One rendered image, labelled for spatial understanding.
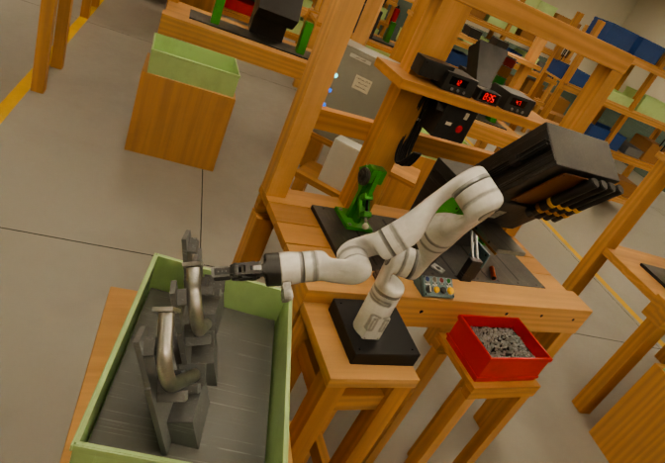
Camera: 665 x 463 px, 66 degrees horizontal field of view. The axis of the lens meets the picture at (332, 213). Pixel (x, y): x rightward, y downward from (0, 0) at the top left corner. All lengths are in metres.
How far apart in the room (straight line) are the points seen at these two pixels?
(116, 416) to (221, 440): 0.24
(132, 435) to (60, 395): 1.15
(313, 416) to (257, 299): 0.40
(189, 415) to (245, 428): 0.17
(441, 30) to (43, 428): 2.12
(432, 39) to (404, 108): 0.29
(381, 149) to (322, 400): 1.11
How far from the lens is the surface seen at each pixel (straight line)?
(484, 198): 1.14
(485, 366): 1.91
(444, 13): 2.14
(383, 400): 1.76
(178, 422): 1.23
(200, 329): 1.20
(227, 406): 1.37
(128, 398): 1.34
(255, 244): 2.33
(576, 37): 2.57
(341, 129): 2.23
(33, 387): 2.43
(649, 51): 7.83
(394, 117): 2.20
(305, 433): 1.75
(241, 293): 1.58
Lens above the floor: 1.90
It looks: 27 degrees down
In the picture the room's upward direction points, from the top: 25 degrees clockwise
